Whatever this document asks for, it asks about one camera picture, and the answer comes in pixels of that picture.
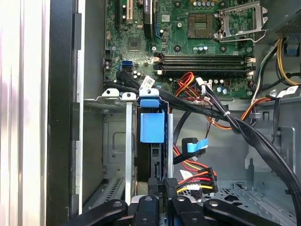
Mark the black RAM slot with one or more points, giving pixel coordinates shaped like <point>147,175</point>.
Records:
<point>204,67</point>
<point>204,71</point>
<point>202,61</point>
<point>202,56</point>

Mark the locking lever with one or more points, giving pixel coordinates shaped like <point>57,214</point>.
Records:
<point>262,36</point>

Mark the green motherboard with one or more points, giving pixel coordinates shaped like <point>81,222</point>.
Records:
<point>169,30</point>

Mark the hard disk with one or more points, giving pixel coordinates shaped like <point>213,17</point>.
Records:
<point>151,127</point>

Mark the white expansion slot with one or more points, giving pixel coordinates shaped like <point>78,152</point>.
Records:
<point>129,11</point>

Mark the black PC case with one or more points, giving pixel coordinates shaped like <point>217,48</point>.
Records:
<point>61,94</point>

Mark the metal disk bay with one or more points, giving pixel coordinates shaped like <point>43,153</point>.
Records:
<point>113,141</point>

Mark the CPU socket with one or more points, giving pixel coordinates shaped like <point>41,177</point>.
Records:
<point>200,26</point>

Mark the metal drive cage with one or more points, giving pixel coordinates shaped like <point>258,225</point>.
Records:
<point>270,164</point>

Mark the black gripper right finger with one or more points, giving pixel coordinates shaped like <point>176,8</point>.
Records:
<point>185,212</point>

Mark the metal socket cover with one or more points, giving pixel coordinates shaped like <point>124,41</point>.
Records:
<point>225,23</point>

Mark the black graphics card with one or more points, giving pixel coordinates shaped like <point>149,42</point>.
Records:
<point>148,18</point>

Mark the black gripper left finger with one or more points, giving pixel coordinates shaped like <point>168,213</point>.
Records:
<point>145,212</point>

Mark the blue board port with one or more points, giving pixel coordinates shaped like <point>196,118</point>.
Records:
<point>127,63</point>

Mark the grey power supply unit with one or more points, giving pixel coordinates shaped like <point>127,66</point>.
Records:
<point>287,16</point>

